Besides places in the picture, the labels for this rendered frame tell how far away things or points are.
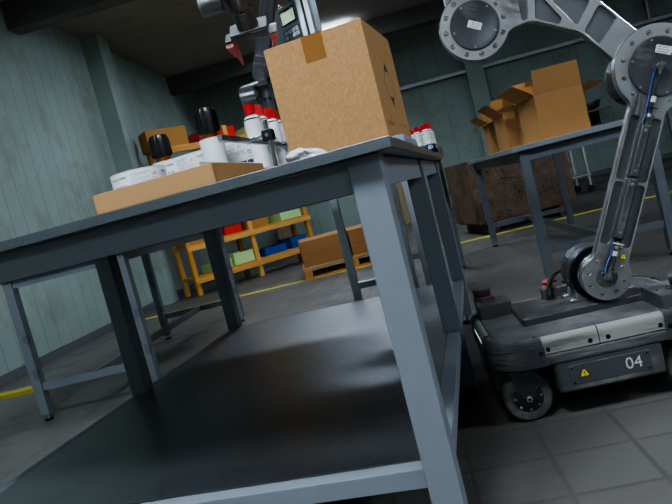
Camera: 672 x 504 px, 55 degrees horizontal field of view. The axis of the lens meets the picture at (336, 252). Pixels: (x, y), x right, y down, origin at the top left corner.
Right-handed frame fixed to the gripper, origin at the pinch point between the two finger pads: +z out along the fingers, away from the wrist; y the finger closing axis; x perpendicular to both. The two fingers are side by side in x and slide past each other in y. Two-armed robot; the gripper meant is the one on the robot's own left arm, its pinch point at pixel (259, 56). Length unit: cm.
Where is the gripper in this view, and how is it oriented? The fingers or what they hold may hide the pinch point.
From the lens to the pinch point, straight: 184.2
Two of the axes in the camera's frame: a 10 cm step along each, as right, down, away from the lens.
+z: 2.5, 6.8, 6.9
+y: -9.6, 2.6, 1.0
